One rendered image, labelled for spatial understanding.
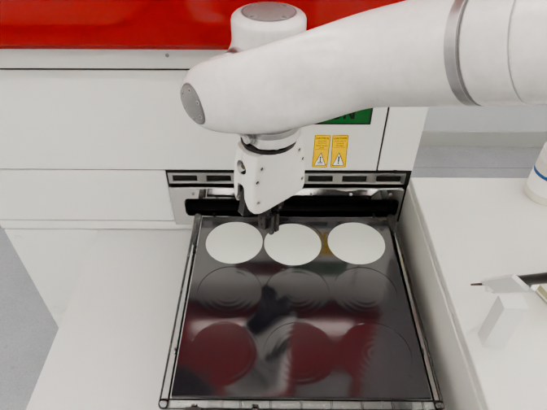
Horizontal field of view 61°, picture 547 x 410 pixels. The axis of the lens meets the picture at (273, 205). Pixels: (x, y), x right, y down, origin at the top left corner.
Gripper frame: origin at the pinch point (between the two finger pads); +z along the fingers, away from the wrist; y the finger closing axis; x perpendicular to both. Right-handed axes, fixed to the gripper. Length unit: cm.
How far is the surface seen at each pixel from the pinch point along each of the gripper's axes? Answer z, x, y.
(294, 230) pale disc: 9.9, 2.5, 8.3
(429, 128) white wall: 87, 66, 173
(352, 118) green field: -9.1, 2.1, 20.1
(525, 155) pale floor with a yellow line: 99, 24, 206
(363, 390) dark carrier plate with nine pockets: 9.8, -25.5, -5.3
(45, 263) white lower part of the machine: 29, 45, -27
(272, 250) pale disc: 9.8, 1.3, 1.9
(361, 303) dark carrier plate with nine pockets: 9.9, -16.0, 5.2
